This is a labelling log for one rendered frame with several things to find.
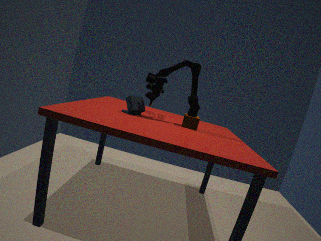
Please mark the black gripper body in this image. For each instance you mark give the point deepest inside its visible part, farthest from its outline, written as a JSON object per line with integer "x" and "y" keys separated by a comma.
{"x": 156, "y": 90}

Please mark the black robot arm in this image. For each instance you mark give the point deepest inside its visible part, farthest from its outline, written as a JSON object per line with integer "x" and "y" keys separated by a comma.
{"x": 195, "y": 69}

